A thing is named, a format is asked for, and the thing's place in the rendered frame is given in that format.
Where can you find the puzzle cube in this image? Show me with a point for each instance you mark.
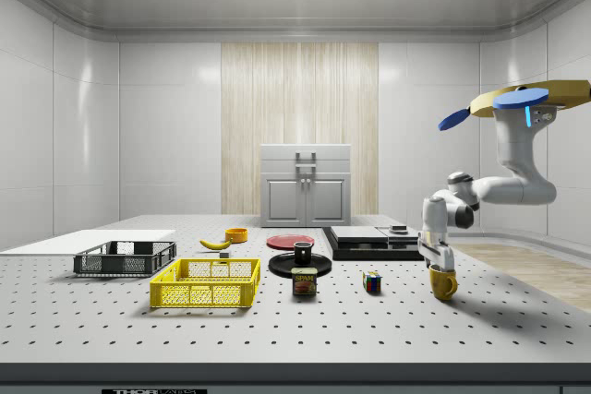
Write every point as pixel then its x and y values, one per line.
pixel 372 282

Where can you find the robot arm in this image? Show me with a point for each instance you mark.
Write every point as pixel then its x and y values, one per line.
pixel 512 149

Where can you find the yellow mug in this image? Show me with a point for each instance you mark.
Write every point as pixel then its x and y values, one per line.
pixel 442 284

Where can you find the yellow basket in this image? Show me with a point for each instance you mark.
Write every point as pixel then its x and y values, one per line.
pixel 203 294

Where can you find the white cabinet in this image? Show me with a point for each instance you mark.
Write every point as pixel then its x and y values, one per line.
pixel 281 200

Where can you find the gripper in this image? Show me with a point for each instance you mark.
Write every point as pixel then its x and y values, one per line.
pixel 438 253

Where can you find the white board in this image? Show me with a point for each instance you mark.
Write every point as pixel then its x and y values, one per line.
pixel 69 242

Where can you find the yellow bowl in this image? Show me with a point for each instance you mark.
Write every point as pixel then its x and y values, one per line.
pixel 236 236

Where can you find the black stove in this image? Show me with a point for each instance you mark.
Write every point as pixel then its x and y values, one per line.
pixel 369 251

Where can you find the black mug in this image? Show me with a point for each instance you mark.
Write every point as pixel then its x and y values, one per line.
pixel 303 254

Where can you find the banana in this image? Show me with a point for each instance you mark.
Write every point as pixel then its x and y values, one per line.
pixel 214 245

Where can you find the black plate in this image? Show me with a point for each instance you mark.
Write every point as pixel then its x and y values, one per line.
pixel 281 266

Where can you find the red plate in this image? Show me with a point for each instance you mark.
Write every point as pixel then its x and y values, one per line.
pixel 281 242

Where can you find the dark grey basket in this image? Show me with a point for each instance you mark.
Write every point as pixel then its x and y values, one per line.
pixel 92 265

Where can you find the flat-sided can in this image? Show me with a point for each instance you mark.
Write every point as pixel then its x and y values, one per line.
pixel 304 283

